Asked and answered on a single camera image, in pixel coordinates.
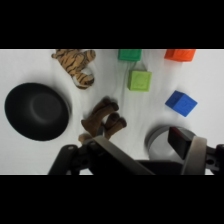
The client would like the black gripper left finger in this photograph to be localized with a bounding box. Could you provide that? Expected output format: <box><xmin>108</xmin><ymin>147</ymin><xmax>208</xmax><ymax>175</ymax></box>
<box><xmin>48</xmin><ymin>134</ymin><xmax>155</xmax><ymax>176</ymax></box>

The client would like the brown plush toy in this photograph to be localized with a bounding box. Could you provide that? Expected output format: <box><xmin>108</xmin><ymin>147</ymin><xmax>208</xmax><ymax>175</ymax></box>
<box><xmin>78</xmin><ymin>96</ymin><xmax>128</xmax><ymax>144</ymax></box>

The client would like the tiger plush toy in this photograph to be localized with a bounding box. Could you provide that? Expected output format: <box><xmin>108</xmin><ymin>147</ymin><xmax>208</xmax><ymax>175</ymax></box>
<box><xmin>51</xmin><ymin>49</ymin><xmax>97</xmax><ymax>90</ymax></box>

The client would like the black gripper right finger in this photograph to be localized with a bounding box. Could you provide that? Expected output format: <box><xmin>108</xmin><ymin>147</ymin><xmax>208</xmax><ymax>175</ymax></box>
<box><xmin>167</xmin><ymin>126</ymin><xmax>224</xmax><ymax>176</ymax></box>

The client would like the dark green block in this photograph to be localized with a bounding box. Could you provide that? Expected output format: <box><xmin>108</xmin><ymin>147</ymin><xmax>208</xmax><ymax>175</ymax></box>
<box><xmin>117</xmin><ymin>49</ymin><xmax>143</xmax><ymax>62</ymax></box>

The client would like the blue block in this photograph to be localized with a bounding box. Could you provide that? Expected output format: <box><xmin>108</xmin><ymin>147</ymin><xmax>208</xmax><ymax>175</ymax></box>
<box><xmin>164</xmin><ymin>90</ymin><xmax>199</xmax><ymax>118</ymax></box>

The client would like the light green block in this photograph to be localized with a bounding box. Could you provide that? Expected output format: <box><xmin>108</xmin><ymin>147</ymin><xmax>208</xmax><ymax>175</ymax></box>
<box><xmin>127</xmin><ymin>69</ymin><xmax>153</xmax><ymax>92</ymax></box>

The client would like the red orange block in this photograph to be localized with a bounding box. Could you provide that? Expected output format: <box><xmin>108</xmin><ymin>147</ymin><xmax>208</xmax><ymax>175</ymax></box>
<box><xmin>163</xmin><ymin>49</ymin><xmax>197</xmax><ymax>63</ymax></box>

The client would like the black bowl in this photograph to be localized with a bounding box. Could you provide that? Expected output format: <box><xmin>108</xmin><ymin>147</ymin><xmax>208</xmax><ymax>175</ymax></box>
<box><xmin>4</xmin><ymin>82</ymin><xmax>72</xmax><ymax>142</ymax></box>

